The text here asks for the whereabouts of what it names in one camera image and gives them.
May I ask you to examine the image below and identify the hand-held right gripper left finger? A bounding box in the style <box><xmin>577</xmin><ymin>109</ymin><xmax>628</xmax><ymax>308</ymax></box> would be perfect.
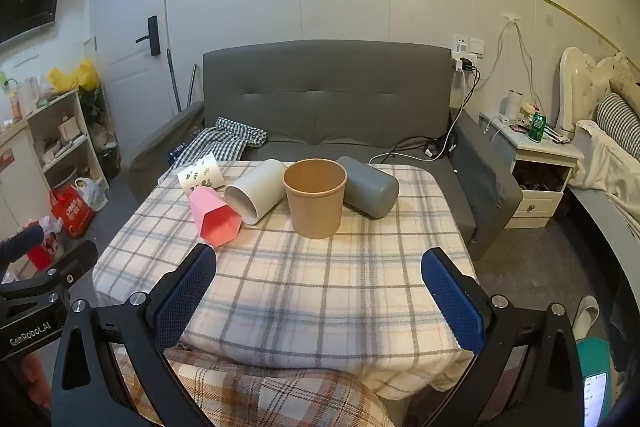
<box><xmin>51</xmin><ymin>243</ymin><xmax>218</xmax><ymax>427</ymax></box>

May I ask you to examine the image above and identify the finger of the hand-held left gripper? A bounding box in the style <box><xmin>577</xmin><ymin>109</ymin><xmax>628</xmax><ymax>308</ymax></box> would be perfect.
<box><xmin>0</xmin><ymin>239</ymin><xmax>99</xmax><ymax>303</ymax></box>
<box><xmin>0</xmin><ymin>224</ymin><xmax>46</xmax><ymax>265</ymax></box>

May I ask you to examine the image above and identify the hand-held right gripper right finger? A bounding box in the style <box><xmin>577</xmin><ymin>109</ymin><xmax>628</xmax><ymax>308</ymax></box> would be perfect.
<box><xmin>403</xmin><ymin>247</ymin><xmax>587</xmax><ymax>427</ymax></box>

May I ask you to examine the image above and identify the pink hexagonal cup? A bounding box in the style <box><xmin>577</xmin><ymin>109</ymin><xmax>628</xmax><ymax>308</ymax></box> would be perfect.
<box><xmin>188</xmin><ymin>186</ymin><xmax>244</xmax><ymax>248</ymax></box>

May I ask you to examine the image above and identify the white leaf print cup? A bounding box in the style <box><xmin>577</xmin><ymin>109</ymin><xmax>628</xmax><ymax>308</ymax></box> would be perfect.
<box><xmin>177</xmin><ymin>153</ymin><xmax>225</xmax><ymax>197</ymax></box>

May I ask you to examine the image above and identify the grey cup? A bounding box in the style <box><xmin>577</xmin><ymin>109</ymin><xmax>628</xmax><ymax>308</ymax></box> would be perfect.
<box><xmin>336</xmin><ymin>156</ymin><xmax>400</xmax><ymax>219</ymax></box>

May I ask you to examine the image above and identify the plain white cup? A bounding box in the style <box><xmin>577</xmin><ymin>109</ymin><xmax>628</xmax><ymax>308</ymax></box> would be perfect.
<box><xmin>223</xmin><ymin>159</ymin><xmax>289</xmax><ymax>226</ymax></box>

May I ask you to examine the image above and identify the brown paper cup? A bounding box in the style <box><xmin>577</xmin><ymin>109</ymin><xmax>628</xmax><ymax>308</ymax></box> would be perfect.
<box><xmin>283</xmin><ymin>158</ymin><xmax>348</xmax><ymax>240</ymax></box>

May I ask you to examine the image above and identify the red shopping bag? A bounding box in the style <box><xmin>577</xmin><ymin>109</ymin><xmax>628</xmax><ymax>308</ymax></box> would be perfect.
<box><xmin>49</xmin><ymin>186</ymin><xmax>96</xmax><ymax>239</ymax></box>

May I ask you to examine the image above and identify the white cabinet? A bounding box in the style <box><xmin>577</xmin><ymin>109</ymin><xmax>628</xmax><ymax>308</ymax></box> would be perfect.
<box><xmin>0</xmin><ymin>119</ymin><xmax>54</xmax><ymax>239</ymax></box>

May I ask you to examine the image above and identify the white plastic bag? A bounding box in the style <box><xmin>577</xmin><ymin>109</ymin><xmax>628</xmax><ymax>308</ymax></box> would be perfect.
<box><xmin>75</xmin><ymin>177</ymin><xmax>109</xmax><ymax>210</ymax></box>

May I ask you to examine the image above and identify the white open shelf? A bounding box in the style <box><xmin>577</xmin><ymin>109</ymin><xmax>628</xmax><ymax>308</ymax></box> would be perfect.
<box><xmin>25</xmin><ymin>89</ymin><xmax>109</xmax><ymax>204</ymax></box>

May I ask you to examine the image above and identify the plaid tablecloth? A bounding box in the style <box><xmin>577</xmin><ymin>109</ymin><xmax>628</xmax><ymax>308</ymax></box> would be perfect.
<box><xmin>92</xmin><ymin>159</ymin><xmax>477</xmax><ymax>400</ymax></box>

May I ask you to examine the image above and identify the white slipper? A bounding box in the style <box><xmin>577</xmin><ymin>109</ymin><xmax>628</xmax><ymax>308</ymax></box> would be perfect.
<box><xmin>572</xmin><ymin>296</ymin><xmax>600</xmax><ymax>336</ymax></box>

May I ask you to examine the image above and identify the orange plaid cloth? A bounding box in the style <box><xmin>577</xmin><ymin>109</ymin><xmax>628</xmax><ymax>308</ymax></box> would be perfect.
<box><xmin>117</xmin><ymin>354</ymin><xmax>393</xmax><ymax>427</ymax></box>

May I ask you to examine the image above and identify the orange bottle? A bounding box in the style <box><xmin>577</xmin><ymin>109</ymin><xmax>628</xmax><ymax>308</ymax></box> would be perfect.
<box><xmin>9</xmin><ymin>79</ymin><xmax>24</xmax><ymax>121</ymax></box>

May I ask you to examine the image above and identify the teal phone holder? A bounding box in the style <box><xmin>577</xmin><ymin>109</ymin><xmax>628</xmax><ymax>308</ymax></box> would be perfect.
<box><xmin>575</xmin><ymin>337</ymin><xmax>614</xmax><ymax>427</ymax></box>

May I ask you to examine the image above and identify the white nightstand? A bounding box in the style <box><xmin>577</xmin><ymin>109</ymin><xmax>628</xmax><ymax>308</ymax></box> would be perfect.
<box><xmin>478</xmin><ymin>109</ymin><xmax>585</xmax><ymax>231</ymax></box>

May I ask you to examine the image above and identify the checked cloth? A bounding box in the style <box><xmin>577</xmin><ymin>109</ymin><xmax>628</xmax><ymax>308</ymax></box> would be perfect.
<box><xmin>170</xmin><ymin>117</ymin><xmax>269</xmax><ymax>168</ymax></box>

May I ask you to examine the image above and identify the yellow plastic bag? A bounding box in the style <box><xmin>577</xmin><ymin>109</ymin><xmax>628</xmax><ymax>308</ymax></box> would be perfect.
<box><xmin>48</xmin><ymin>59</ymin><xmax>101</xmax><ymax>93</ymax></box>

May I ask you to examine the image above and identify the cream blanket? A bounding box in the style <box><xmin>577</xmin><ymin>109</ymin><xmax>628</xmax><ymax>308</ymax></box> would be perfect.
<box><xmin>570</xmin><ymin>119</ymin><xmax>640</xmax><ymax>239</ymax></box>

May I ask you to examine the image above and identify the grey sofa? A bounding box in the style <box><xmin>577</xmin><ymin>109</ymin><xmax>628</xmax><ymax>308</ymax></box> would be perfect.
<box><xmin>127</xmin><ymin>39</ymin><xmax>524</xmax><ymax>261</ymax></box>

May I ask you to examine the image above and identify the checked pillow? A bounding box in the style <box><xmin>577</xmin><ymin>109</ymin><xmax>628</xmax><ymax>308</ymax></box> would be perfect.
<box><xmin>595</xmin><ymin>93</ymin><xmax>640</xmax><ymax>151</ymax></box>

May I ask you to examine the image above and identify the white door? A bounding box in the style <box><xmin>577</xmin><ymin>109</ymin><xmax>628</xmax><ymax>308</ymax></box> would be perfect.
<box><xmin>90</xmin><ymin>0</ymin><xmax>174</xmax><ymax>158</ymax></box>

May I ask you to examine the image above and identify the cream bed headboard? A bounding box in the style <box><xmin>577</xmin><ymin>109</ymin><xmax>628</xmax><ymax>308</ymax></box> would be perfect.
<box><xmin>557</xmin><ymin>47</ymin><xmax>640</xmax><ymax>134</ymax></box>

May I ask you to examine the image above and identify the white cable on sofa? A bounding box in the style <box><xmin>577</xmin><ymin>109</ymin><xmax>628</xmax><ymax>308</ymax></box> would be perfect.
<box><xmin>369</xmin><ymin>149</ymin><xmax>437</xmax><ymax>166</ymax></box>

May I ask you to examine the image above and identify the black cable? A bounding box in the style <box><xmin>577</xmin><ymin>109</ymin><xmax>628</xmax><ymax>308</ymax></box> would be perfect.
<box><xmin>424</xmin><ymin>69</ymin><xmax>482</xmax><ymax>158</ymax></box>

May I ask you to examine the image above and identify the mop handle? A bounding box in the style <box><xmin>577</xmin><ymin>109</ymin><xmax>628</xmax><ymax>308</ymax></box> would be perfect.
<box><xmin>166</xmin><ymin>48</ymin><xmax>182</xmax><ymax>114</ymax></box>

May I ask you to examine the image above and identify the black door lock handle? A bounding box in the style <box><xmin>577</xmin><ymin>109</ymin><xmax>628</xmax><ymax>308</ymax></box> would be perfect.
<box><xmin>136</xmin><ymin>15</ymin><xmax>161</xmax><ymax>56</ymax></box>

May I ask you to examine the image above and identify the double wall socket plate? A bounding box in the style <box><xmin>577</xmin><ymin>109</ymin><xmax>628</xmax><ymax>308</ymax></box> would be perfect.
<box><xmin>452</xmin><ymin>34</ymin><xmax>486</xmax><ymax>58</ymax></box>

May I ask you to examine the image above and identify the white hanging cable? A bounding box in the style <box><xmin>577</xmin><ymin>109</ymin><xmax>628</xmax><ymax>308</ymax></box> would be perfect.
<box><xmin>492</xmin><ymin>18</ymin><xmax>547</xmax><ymax>130</ymax></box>

